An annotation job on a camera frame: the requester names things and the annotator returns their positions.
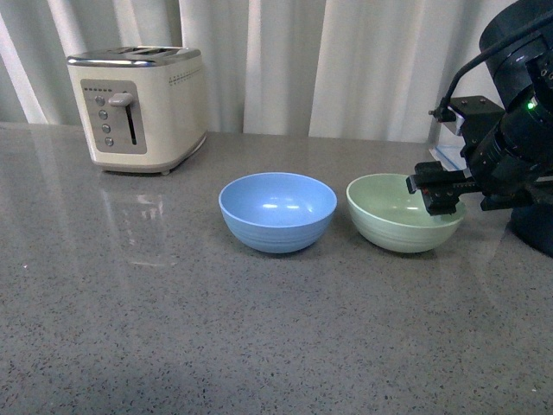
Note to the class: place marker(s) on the white curtain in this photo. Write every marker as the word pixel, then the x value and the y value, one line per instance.
pixel 344 69

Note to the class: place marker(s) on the clear plastic food container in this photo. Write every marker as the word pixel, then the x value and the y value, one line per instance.
pixel 447 150

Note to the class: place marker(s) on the green plastic bowl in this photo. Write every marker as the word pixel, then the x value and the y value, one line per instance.
pixel 388 215

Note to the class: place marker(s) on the dark blue saucepan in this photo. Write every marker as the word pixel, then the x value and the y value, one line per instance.
pixel 534 225

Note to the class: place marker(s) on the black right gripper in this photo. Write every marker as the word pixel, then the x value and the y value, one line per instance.
pixel 505 181

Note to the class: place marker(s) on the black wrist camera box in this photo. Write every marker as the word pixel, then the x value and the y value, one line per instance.
pixel 474 117

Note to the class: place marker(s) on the cream two-slot toaster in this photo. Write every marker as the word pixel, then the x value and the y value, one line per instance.
pixel 143 108

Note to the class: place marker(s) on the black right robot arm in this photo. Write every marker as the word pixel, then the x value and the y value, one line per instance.
pixel 508 147

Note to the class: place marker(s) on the blue plastic bowl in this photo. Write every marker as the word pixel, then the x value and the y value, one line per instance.
pixel 277 212

